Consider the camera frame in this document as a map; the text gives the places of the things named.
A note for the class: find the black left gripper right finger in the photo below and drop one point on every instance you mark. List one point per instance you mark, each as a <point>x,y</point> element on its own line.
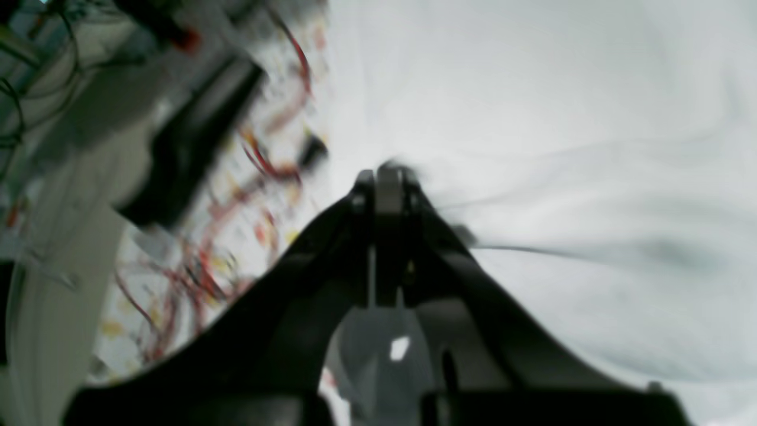
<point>498,365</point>

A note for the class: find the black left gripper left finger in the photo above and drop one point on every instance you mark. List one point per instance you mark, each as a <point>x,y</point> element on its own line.
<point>261,362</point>

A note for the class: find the white T-shirt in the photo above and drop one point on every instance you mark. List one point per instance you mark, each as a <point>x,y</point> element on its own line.
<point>602,154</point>

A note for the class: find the terrazzo pattern tablecloth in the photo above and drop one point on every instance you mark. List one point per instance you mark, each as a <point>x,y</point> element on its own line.
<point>269,179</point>

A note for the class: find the black cylinder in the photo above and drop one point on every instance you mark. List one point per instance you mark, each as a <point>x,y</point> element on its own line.
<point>184,149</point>

